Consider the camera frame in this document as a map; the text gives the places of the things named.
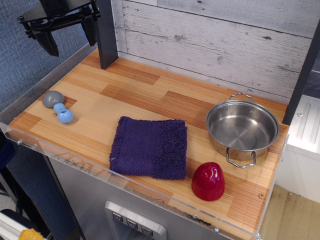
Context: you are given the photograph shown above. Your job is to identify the yellow object at corner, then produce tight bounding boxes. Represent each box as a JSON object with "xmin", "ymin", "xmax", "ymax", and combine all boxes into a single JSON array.
[{"xmin": 18, "ymin": 228, "xmax": 45, "ymax": 240}]

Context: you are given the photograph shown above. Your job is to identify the dark grey left post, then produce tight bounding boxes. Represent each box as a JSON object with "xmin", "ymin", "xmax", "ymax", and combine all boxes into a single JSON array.
[{"xmin": 96, "ymin": 0, "xmax": 118, "ymax": 70}]

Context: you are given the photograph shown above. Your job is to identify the dark grey post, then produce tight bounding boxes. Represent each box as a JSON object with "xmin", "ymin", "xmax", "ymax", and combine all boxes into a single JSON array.
[
  {"xmin": 96, "ymin": 0, "xmax": 118, "ymax": 70},
  {"xmin": 282, "ymin": 20, "xmax": 320, "ymax": 126}
]

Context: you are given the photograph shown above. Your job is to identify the purple folded towel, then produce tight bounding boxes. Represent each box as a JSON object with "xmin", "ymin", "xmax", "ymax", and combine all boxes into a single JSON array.
[{"xmin": 109, "ymin": 116, "xmax": 187, "ymax": 180}]

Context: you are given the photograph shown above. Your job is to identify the dark grey right post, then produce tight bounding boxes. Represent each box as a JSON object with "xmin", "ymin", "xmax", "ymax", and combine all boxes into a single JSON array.
[{"xmin": 282, "ymin": 20, "xmax": 320, "ymax": 126}]

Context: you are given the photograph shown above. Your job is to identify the grey and blue scoop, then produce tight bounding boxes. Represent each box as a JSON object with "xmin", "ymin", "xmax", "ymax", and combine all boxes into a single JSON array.
[{"xmin": 42, "ymin": 90, "xmax": 74, "ymax": 124}]

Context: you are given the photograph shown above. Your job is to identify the stainless steel pot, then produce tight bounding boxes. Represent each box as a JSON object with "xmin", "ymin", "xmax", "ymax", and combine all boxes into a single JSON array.
[{"xmin": 205, "ymin": 92, "xmax": 280, "ymax": 169}]

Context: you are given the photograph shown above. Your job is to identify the clear acrylic front guard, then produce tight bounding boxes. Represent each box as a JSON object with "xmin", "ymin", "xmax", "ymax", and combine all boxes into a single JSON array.
[{"xmin": 0, "ymin": 123, "xmax": 261, "ymax": 240}]

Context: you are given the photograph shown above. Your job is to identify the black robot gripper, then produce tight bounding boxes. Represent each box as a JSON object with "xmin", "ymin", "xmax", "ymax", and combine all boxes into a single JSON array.
[{"xmin": 17, "ymin": 0, "xmax": 101, "ymax": 57}]

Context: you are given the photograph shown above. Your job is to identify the silver button control panel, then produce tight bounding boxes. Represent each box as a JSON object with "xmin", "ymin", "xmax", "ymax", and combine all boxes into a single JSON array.
[{"xmin": 104, "ymin": 200, "xmax": 167, "ymax": 240}]

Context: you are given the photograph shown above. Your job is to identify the red plastic egg-shaped toy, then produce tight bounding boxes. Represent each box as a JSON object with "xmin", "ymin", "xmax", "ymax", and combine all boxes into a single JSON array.
[{"xmin": 191, "ymin": 162, "xmax": 225, "ymax": 201}]

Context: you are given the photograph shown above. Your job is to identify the white side cabinet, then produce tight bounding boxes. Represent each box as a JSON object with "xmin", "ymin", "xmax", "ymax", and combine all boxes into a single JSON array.
[{"xmin": 275, "ymin": 95, "xmax": 320, "ymax": 203}]

